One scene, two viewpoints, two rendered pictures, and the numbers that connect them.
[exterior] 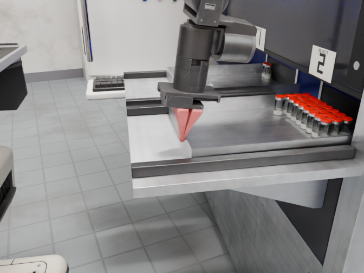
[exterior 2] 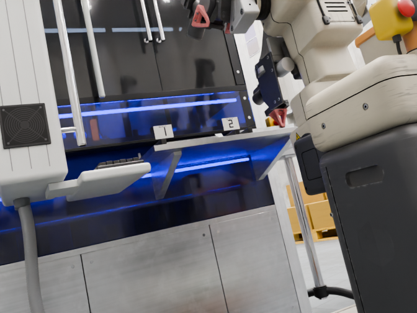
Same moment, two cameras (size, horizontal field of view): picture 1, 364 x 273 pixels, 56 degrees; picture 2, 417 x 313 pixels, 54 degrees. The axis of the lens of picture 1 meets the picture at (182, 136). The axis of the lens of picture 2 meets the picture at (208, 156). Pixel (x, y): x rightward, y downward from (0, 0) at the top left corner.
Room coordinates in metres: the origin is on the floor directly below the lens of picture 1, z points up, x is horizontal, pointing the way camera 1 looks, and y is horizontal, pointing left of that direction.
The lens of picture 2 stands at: (1.31, 1.53, 0.61)
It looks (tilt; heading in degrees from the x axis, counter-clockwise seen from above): 8 degrees up; 255
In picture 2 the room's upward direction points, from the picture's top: 13 degrees counter-clockwise
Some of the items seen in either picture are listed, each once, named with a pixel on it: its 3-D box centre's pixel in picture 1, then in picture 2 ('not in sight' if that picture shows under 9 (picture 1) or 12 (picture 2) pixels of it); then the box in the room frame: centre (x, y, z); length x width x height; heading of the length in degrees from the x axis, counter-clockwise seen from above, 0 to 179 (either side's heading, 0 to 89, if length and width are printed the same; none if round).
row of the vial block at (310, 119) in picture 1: (304, 116); not in sight; (0.70, -0.27, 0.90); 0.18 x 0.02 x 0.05; 11
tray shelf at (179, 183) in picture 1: (220, 109); (219, 151); (0.84, -0.10, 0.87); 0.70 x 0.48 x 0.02; 10
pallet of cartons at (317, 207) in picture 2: not in sight; (326, 205); (-1.58, -3.75, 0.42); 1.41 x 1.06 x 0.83; 112
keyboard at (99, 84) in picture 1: (145, 80); (108, 175); (1.30, 0.14, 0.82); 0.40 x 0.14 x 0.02; 102
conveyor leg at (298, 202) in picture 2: not in sight; (304, 225); (0.34, -0.52, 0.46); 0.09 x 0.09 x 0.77; 10
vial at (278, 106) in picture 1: (279, 104); not in sight; (0.77, -0.23, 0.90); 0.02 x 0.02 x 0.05
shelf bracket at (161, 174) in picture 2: not in sight; (167, 177); (1.08, -0.05, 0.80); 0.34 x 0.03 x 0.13; 100
